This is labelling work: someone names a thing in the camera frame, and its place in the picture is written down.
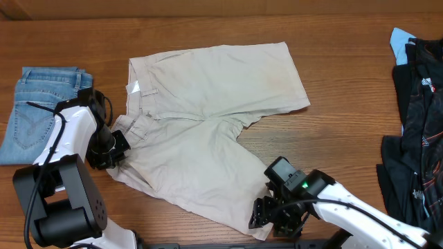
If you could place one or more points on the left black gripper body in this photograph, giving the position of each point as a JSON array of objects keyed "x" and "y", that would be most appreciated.
[{"x": 106, "y": 148}]

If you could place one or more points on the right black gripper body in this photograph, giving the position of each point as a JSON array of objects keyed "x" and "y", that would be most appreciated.
[{"x": 285, "y": 214}]

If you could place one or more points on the beige cotton shorts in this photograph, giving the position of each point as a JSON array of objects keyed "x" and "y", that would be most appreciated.
[{"x": 183, "y": 122}]

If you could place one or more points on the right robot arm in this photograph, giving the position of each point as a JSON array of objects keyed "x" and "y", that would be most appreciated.
[{"x": 360, "y": 225}]

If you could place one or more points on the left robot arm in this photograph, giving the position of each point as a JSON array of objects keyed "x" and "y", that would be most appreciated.
[{"x": 62, "y": 204}]

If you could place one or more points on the folded blue jeans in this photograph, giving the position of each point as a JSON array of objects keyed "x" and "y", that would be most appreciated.
[{"x": 29, "y": 128}]

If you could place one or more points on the black patterned garment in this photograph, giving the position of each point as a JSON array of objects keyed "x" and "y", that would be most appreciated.
[{"x": 410, "y": 175}]

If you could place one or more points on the light blue garment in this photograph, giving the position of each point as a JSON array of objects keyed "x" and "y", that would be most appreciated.
[{"x": 398, "y": 40}]

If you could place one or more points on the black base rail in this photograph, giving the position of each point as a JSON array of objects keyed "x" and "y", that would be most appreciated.
[{"x": 301, "y": 244}]

